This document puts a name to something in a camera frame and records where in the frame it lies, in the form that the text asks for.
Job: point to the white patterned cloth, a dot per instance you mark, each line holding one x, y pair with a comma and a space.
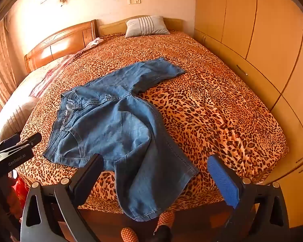
96, 42

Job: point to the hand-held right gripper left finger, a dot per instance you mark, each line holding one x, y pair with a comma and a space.
89, 175

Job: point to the wall light switch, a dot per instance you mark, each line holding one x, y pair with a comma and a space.
134, 1

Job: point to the leopard print bedspread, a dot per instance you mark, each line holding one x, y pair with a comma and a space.
204, 100

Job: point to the blue denim pants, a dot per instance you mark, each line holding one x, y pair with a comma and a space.
108, 121

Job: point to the pink floral bedsheet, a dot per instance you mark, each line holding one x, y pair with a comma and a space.
53, 73

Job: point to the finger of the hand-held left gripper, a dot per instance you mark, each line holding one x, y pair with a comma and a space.
34, 139

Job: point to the grey striped pillow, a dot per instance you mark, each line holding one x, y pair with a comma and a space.
146, 26

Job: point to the patterned curtain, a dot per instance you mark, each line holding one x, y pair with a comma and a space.
2, 63

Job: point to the wooden wardrobe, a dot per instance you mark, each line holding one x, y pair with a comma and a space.
262, 37

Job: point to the light wooden headboard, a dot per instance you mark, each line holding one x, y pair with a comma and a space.
113, 25

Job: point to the pale quilt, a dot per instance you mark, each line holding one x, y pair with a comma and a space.
12, 108

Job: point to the red cloth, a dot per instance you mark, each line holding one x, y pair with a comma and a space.
19, 190

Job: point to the orange dotted slipper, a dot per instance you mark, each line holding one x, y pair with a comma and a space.
129, 235
166, 218

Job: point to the dark wooden headboard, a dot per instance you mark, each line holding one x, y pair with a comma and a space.
63, 41

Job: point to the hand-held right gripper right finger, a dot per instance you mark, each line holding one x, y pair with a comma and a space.
222, 181

